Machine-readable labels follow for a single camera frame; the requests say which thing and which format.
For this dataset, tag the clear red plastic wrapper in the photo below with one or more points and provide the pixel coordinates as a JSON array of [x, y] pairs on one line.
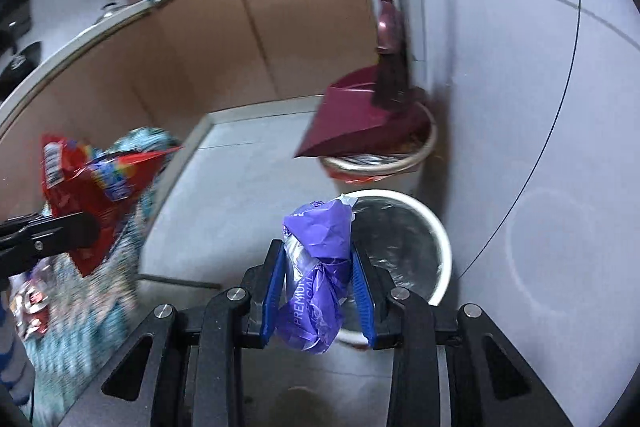
[[30, 304]]

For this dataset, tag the white round trash bin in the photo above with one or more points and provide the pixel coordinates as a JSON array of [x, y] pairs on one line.
[[404, 237]]

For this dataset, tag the zigzag teal knitted blanket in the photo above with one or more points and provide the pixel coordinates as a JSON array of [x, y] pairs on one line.
[[91, 292]]

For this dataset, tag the bin under dustpan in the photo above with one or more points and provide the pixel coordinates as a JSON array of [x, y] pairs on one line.
[[399, 170]]

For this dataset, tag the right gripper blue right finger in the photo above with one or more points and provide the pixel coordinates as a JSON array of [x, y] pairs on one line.
[[365, 302]]

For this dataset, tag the brown lower kitchen cabinets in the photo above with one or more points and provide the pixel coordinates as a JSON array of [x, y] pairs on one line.
[[166, 64]]

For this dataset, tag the purple premium wrapper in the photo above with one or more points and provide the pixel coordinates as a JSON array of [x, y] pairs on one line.
[[317, 242]]

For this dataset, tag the steel pot with lid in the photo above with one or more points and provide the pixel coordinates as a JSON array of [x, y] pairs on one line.
[[108, 10]]

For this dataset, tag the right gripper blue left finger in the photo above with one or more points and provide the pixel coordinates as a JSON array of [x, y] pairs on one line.
[[276, 264]]

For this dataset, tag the maroon dustpan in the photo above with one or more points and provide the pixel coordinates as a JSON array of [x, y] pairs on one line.
[[347, 122]]

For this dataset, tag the blue gloved left hand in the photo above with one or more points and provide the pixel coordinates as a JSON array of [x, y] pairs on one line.
[[17, 371]]

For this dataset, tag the red skittles candy bag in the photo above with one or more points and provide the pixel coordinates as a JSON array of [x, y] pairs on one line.
[[78, 177]]

